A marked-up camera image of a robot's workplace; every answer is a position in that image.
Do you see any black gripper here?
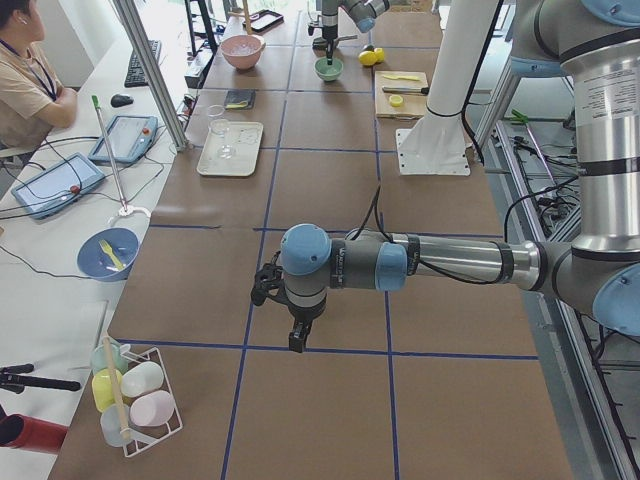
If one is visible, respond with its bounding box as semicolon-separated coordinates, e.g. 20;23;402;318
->
322;25;337;66
288;301;324;353

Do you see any green bowl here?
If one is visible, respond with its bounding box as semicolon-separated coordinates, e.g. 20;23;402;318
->
314;57;344;82

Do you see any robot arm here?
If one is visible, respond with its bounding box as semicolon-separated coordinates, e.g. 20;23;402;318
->
276;1;639;353
319;0;391;65

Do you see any steel ice scoop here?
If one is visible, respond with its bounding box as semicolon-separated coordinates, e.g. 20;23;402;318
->
312;35;358;50

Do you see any pink bowl with ice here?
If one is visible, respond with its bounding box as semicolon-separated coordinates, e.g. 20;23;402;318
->
220;35;266;70

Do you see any blue bowl with fork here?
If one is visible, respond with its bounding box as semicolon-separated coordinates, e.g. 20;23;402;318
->
76;228;140;282

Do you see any yellow lemon front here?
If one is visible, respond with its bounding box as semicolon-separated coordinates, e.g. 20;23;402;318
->
358;50;378;67

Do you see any yellow lemon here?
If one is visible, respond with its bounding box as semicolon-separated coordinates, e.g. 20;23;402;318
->
374;47;385;63
358;50;378;67

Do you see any yellow lemon rear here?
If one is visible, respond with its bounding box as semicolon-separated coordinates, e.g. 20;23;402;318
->
374;47;385;63

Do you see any steel muddler black tip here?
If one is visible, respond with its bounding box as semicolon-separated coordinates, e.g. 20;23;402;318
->
382;86;430;96

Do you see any lemon half slice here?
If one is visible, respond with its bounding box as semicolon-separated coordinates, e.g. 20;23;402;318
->
388;94;404;107

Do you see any yellow plastic knife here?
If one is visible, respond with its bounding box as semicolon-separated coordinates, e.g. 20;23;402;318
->
382;74;421;82

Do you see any wooden cup stand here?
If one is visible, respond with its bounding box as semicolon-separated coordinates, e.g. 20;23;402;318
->
231;0;261;35

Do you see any bamboo cutting board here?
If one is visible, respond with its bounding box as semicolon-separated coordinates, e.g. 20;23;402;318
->
374;71;429;119

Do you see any grey folded cloth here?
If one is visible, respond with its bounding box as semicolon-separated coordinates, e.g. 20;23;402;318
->
224;89;256;110

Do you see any cream bear tray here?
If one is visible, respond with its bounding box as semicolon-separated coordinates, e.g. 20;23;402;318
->
196;119;264;177

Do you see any glass petri dish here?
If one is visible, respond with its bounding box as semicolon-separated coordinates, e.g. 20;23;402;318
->
206;105;225;119

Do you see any clear wine glass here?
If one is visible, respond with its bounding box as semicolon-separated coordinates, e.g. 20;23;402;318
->
209;117;236;159

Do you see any black keyboard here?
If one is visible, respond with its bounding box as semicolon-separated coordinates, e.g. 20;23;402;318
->
123;38;163;89

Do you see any black computer mouse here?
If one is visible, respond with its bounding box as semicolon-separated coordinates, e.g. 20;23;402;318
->
110;94;134;108

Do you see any far teach pendant tablet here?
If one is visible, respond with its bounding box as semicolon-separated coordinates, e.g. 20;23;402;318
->
104;115;159;165

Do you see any teach pendant tablet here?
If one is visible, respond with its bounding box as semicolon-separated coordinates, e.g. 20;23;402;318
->
104;115;159;165
11;153;106;219

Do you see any rod with green tip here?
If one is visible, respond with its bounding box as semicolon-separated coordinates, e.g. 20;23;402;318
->
91;95;151;228

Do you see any black tripod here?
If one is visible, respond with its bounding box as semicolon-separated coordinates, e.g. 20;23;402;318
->
1;363;82;394

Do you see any near teach pendant tablet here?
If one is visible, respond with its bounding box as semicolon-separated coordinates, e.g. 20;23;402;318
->
11;153;106;219

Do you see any red cylinder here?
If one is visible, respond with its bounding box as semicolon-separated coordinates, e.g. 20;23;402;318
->
1;414;68;454

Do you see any seated person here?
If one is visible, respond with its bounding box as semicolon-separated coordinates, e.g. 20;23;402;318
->
1;1;77;152

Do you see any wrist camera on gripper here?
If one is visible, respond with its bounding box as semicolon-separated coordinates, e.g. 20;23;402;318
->
307;16;322;36
250;251;287;307

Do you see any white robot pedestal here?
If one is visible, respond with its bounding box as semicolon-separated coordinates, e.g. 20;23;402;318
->
397;0;502;176

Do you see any white wire cup rack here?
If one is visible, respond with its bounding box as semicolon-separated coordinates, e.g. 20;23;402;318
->
90;336;184;458

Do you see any aluminium frame post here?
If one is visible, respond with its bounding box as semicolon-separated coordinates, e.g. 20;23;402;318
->
114;0;189;152

